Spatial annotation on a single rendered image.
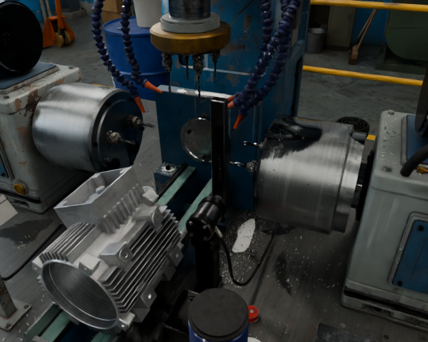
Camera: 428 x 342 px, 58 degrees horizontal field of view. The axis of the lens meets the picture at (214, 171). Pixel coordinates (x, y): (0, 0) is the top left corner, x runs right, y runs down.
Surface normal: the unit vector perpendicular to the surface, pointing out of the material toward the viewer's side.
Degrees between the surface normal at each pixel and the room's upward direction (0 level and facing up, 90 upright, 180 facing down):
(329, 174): 54
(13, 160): 89
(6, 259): 0
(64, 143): 81
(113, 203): 67
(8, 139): 89
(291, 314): 0
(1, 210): 61
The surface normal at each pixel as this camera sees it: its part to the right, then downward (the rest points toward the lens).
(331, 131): -0.05, -0.78
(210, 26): 0.66, 0.41
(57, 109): -0.25, -0.32
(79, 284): 0.66, -0.42
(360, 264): -0.38, 0.51
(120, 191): 0.84, -0.13
